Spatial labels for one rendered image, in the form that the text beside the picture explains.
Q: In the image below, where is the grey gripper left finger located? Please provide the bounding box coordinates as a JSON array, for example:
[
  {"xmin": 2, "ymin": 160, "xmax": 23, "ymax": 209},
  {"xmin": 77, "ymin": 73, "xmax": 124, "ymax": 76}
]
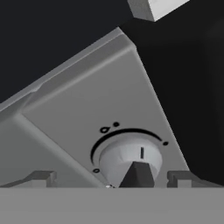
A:
[{"xmin": 0, "ymin": 170, "xmax": 58, "ymax": 189}]

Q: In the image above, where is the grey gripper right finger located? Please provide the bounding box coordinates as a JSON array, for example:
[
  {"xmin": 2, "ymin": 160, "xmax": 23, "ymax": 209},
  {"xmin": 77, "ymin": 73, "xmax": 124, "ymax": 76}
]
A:
[{"xmin": 166, "ymin": 170, "xmax": 224, "ymax": 189}]

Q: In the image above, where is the white stove knob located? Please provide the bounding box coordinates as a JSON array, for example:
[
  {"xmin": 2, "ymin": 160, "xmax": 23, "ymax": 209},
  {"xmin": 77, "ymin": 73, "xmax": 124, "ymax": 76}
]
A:
[{"xmin": 98, "ymin": 139, "xmax": 164, "ymax": 189}]

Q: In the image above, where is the grey stove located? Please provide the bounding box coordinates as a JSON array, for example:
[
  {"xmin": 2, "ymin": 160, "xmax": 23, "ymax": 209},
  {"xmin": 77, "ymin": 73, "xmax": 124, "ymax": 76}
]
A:
[{"xmin": 0, "ymin": 25, "xmax": 191, "ymax": 189}]

